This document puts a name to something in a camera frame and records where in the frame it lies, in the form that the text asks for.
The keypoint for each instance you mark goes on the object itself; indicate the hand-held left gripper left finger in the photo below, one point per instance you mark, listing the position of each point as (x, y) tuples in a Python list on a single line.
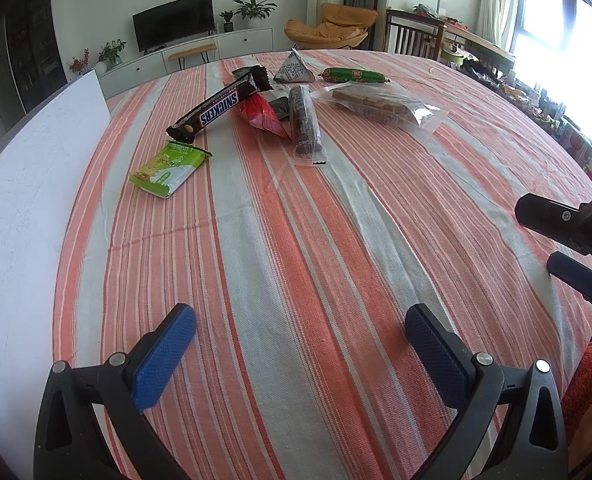
[(165, 355)]

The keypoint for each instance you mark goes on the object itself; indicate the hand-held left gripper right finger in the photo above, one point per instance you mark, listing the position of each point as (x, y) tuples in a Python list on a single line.
[(438, 355)]

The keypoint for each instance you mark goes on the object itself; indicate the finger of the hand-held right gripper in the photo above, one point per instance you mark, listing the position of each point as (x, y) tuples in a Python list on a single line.
[(546, 217), (573, 275)]

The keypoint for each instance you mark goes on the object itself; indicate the long brown chocolate bar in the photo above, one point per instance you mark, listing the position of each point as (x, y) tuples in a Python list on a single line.
[(218, 107)]

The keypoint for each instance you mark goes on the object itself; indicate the row of packets by window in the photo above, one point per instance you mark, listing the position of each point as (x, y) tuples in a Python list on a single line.
[(551, 110)]

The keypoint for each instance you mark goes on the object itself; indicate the orange fuzzy cloth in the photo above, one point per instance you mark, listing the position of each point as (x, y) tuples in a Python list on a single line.
[(583, 385)]

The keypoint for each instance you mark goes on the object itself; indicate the orange striped tablecloth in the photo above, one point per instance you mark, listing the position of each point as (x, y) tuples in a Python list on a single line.
[(301, 240)]

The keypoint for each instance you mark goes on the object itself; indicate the large window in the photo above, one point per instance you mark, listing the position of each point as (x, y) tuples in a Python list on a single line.
[(566, 35)]

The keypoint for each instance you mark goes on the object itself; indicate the wooden side table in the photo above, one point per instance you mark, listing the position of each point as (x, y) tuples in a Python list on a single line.
[(481, 45)]

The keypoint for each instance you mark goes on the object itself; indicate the green cracker packet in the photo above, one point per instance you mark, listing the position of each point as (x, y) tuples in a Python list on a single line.
[(168, 170)]

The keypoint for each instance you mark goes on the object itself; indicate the clear bag of wafer biscuits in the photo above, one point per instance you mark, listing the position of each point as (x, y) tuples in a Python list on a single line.
[(376, 105)]

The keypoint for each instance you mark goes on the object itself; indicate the white board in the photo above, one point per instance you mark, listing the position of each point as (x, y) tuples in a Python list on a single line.
[(25, 200)]

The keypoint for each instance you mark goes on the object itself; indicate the cream window curtain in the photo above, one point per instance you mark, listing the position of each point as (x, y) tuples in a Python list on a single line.
[(498, 0)]

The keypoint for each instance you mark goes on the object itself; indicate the wooden slatted chair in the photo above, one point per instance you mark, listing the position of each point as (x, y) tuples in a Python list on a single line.
[(411, 35)]

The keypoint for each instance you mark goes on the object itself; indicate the green wrapped sausage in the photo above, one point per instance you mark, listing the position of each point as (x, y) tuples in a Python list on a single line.
[(356, 76)]

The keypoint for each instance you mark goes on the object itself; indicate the red snack packet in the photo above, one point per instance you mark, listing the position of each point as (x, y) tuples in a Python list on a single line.
[(261, 115)]

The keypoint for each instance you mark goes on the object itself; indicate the brown cookie roll clear wrapper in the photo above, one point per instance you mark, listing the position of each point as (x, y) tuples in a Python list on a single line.
[(305, 125)]

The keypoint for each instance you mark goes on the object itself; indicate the small dark snack packet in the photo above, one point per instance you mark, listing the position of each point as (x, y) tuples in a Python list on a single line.
[(279, 108)]

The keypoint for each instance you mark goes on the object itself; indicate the orange lounge chair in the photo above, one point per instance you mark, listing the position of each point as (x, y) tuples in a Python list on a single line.
[(333, 25)]

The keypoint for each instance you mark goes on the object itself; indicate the grey triangular snack packet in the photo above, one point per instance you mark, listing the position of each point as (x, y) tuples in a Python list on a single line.
[(293, 69)]

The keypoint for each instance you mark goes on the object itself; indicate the wooden stool with metal legs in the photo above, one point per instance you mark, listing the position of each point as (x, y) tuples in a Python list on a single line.
[(191, 52)]

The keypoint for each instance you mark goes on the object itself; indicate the red flowers in white vase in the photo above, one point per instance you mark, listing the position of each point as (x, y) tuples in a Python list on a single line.
[(78, 64)]

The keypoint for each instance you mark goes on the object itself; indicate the leafy potted plant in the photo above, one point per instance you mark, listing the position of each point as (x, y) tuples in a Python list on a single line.
[(111, 52)]

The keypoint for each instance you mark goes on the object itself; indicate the white television cabinet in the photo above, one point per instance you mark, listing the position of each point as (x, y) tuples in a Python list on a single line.
[(246, 42)]

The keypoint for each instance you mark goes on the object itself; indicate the dark glass cabinet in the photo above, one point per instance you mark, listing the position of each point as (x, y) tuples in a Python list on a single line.
[(35, 55)]

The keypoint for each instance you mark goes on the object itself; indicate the black flat television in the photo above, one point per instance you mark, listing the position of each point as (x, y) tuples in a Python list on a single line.
[(173, 22)]

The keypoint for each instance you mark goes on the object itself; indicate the small potted plant dark pot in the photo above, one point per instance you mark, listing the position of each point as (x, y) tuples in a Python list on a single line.
[(227, 20)]

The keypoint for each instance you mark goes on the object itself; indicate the large potted plant white pot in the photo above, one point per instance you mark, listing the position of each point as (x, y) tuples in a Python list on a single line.
[(253, 10)]

